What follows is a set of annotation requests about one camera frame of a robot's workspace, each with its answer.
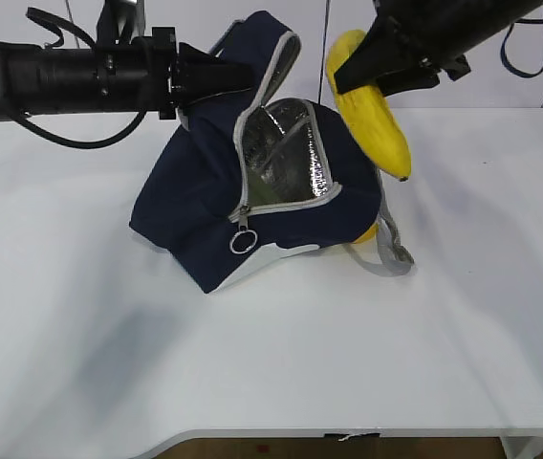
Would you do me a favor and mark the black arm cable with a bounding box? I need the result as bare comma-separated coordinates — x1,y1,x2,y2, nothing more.
500,0,543,78
0,6,148,148

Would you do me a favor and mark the yellow pear-shaped gourd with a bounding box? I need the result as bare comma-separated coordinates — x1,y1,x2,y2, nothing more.
351,221,380,245

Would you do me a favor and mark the yellow banana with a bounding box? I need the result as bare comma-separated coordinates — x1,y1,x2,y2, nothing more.
325,30,412,181

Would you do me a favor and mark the navy blue lunch bag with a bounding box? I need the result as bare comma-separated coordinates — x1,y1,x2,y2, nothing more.
129,11,414,293

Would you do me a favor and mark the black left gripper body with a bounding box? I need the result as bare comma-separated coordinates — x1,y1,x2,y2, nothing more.
132,27,181,120

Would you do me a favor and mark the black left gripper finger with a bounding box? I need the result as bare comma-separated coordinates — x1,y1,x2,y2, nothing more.
175,42,255,107

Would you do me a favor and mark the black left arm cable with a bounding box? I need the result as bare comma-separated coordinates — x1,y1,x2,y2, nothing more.
0,6,148,148

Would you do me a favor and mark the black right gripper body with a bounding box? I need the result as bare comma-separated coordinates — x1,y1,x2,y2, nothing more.
376,0,473,82

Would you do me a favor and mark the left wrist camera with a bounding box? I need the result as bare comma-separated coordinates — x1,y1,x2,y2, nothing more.
96,0,146,46

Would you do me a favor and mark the black tape on table edge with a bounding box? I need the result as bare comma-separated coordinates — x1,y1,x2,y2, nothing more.
323,431,380,442

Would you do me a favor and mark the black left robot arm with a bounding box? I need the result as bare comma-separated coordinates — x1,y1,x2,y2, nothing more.
0,28,255,120

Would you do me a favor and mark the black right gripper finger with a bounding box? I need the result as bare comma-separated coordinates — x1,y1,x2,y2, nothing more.
376,66,441,96
335,17,421,94

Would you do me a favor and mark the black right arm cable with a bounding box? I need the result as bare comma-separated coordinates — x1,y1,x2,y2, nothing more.
500,0,543,78

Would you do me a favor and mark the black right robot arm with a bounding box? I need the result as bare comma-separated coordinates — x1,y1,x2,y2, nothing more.
331,0,543,97

